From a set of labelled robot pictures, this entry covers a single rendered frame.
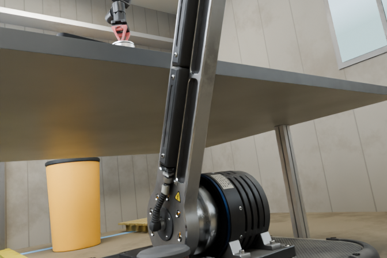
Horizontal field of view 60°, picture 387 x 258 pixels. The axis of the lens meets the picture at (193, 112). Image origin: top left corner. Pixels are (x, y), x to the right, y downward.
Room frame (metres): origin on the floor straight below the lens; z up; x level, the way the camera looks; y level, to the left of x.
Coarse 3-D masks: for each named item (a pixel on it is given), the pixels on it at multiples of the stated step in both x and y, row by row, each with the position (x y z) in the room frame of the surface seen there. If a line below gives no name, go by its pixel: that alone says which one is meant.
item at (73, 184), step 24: (48, 168) 2.86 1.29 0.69; (72, 168) 2.82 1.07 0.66; (96, 168) 2.99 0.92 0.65; (48, 192) 2.90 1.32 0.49; (72, 192) 2.83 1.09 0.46; (96, 192) 2.99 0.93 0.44; (72, 216) 2.84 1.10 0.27; (96, 216) 2.98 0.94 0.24; (72, 240) 2.84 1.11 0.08; (96, 240) 2.98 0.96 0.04
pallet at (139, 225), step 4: (136, 220) 3.82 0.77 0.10; (140, 220) 3.77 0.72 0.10; (144, 220) 3.70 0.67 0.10; (120, 224) 3.71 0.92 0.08; (124, 224) 3.64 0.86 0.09; (128, 224) 3.57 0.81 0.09; (132, 224) 3.50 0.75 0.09; (136, 224) 3.47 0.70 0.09; (140, 224) 3.38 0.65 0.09; (144, 224) 3.36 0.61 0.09; (128, 228) 3.77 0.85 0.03; (132, 228) 3.69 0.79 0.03; (136, 228) 3.63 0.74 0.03; (140, 228) 3.57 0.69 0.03; (144, 228) 3.51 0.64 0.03
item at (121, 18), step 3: (117, 12) 1.37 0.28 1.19; (123, 12) 1.38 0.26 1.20; (114, 15) 1.37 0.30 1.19; (117, 15) 1.37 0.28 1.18; (120, 15) 1.37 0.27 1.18; (123, 15) 1.38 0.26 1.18; (114, 18) 1.38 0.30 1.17; (117, 18) 1.37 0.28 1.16; (120, 18) 1.37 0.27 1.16; (123, 18) 1.37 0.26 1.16; (111, 21) 1.34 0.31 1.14; (114, 21) 1.34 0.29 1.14; (117, 21) 1.35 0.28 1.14; (120, 21) 1.35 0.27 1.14; (123, 21) 1.34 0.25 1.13; (126, 21) 1.37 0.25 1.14; (114, 24) 1.36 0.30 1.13
